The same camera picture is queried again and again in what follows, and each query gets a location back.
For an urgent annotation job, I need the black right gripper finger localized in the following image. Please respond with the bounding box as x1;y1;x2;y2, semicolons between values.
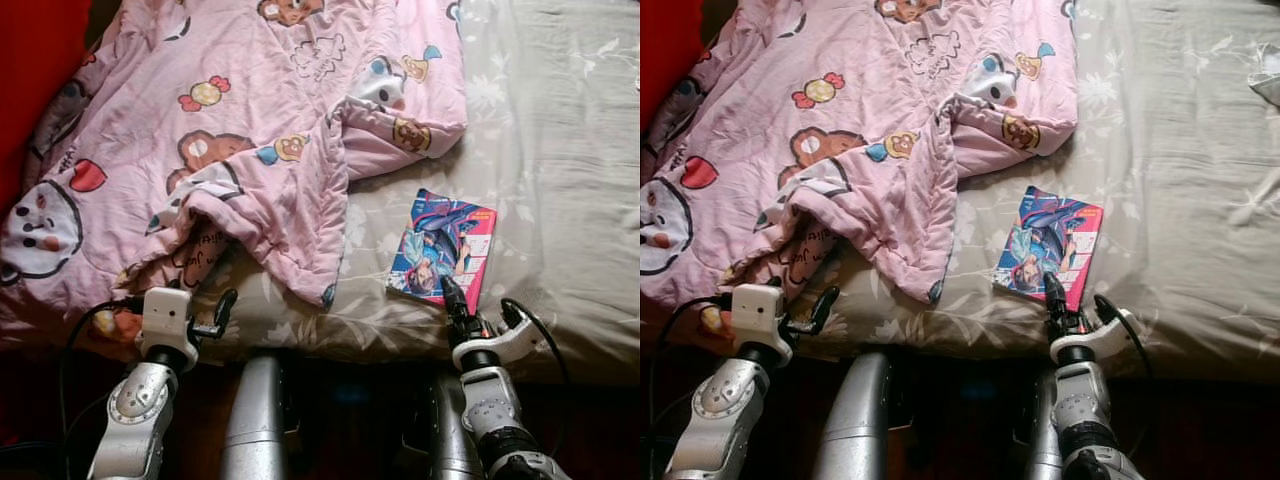
1044;272;1073;321
441;275;471;326

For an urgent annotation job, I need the colourful comic book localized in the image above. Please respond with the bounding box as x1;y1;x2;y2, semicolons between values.
386;188;499;314
992;184;1106;312

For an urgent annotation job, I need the silver robot right leg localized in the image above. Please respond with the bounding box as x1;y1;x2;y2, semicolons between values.
1020;370;1063;480
425;370;481;480

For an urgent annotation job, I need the beige floral bed sheet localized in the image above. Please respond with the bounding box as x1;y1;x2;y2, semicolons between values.
0;0;640;386
640;0;1280;386

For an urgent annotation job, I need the pink cartoon print blanket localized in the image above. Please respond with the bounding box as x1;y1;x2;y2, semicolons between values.
640;0;1083;346
0;0;469;349

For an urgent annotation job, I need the red bean bag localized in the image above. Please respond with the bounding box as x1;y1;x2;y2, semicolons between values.
0;0;96;216
640;0;707;136

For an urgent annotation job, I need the small white crumpled cloth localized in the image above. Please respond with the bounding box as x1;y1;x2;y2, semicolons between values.
1248;45;1280;109

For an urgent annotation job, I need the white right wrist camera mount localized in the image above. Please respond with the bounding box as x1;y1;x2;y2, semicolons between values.
452;315;546;373
1050;308;1141;366

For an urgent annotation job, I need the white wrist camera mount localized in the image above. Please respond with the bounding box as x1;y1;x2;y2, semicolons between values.
730;283;791;366
452;315;546;373
140;287;199;366
1050;308;1141;366

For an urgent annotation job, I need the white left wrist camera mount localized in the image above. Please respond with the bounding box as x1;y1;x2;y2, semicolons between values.
140;287;199;366
730;283;791;366

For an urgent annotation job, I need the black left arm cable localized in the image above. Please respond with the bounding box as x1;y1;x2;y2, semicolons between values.
58;297;146;480
648;293;736;480

